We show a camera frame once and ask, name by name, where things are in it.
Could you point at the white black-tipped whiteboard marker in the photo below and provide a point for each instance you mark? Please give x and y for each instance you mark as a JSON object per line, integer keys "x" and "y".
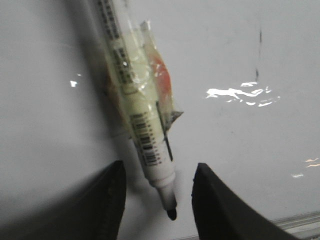
{"x": 140, "y": 85}

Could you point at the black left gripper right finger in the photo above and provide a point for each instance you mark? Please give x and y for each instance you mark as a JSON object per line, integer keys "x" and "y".
{"x": 220, "y": 214}

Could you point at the white whiteboard with grey frame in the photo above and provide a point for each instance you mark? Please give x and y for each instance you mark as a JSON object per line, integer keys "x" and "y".
{"x": 245, "y": 73}

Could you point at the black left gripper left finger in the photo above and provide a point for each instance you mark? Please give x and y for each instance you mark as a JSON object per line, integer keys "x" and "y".
{"x": 93, "y": 212}

